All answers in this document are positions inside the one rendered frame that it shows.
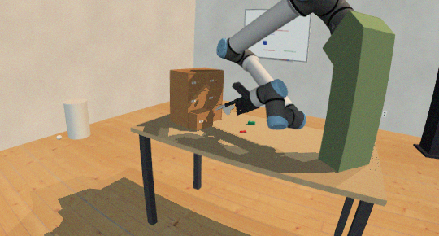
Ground brown wooden chest of drawers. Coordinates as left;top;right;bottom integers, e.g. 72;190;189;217
170;68;224;129

